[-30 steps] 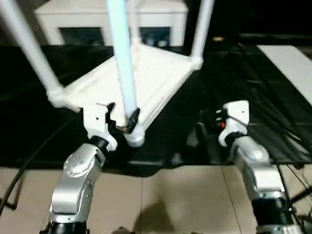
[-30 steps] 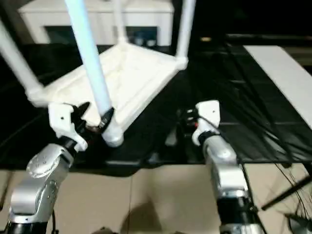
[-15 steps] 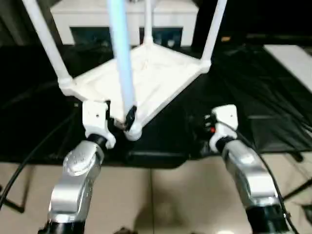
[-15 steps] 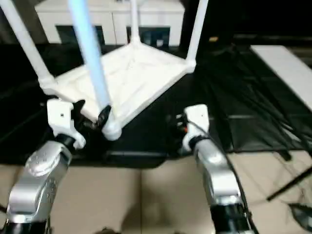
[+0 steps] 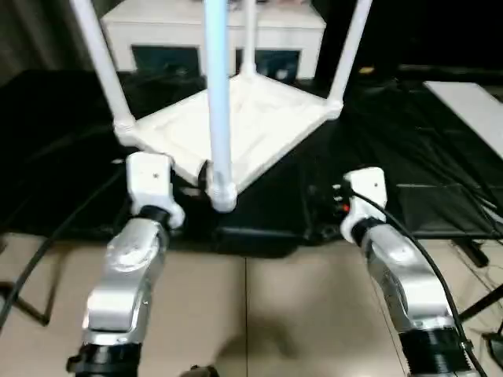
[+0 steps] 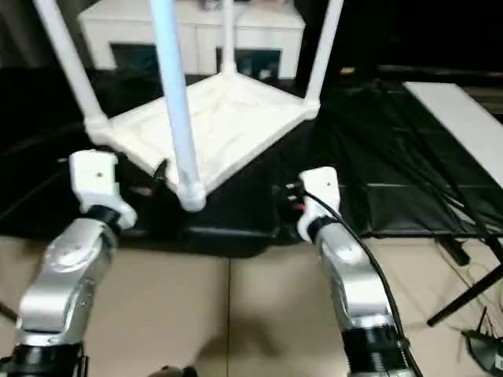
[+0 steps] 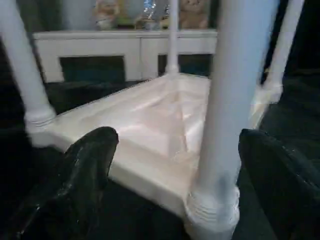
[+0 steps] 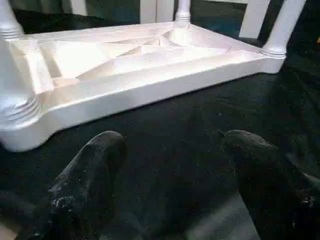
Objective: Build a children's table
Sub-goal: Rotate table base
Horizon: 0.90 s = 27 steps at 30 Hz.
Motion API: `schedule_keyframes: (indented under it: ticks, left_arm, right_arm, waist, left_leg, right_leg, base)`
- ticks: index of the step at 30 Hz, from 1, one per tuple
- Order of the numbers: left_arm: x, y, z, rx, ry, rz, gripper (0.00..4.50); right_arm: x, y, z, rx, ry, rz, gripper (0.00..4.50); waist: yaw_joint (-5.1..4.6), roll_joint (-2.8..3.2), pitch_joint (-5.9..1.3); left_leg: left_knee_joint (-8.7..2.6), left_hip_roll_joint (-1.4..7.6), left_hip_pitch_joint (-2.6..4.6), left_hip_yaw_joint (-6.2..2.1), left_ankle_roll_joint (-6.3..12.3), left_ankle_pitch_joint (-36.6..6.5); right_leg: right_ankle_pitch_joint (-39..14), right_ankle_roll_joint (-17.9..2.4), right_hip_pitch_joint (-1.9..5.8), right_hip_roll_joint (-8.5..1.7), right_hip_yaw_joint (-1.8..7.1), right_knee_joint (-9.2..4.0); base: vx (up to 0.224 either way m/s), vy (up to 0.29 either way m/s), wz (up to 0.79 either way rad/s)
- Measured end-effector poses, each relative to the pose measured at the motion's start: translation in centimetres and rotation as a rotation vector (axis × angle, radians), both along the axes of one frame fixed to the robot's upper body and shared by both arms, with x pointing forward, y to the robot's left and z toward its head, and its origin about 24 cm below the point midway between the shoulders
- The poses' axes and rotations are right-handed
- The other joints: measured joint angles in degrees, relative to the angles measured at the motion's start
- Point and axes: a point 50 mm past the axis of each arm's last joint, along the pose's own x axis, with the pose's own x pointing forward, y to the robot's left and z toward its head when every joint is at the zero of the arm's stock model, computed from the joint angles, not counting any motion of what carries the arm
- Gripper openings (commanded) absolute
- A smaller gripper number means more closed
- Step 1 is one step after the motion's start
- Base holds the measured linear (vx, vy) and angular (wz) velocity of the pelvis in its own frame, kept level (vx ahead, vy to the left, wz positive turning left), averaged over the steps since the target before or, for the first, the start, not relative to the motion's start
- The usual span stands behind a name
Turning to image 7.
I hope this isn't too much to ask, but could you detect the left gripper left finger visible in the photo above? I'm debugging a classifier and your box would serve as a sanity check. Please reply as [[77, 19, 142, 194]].
[[7, 126, 120, 240]]

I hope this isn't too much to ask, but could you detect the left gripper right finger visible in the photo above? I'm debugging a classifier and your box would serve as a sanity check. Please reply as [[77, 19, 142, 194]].
[[238, 128, 320, 240]]

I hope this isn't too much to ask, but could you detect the white plastic table top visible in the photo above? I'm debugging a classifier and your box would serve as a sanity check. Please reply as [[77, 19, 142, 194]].
[[27, 72, 283, 233]]

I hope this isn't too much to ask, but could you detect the black mat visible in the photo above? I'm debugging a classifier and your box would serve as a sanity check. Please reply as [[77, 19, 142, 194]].
[[0, 37, 320, 240]]

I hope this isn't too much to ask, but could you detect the white cabinet with glass doors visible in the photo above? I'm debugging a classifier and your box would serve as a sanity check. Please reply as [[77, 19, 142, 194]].
[[32, 28, 218, 82]]

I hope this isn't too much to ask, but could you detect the yellow green picture card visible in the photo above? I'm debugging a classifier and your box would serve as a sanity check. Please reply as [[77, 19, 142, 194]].
[[116, 9, 137, 29]]

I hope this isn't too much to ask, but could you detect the grey curtain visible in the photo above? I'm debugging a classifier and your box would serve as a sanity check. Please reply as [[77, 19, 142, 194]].
[[17, 0, 66, 33]]

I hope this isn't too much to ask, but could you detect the silver trophy dark base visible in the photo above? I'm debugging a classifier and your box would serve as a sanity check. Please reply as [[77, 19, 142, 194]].
[[141, 0, 162, 29]]

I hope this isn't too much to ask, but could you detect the beige plush toy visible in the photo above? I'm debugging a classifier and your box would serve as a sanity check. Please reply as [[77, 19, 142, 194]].
[[179, 0, 209, 30]]

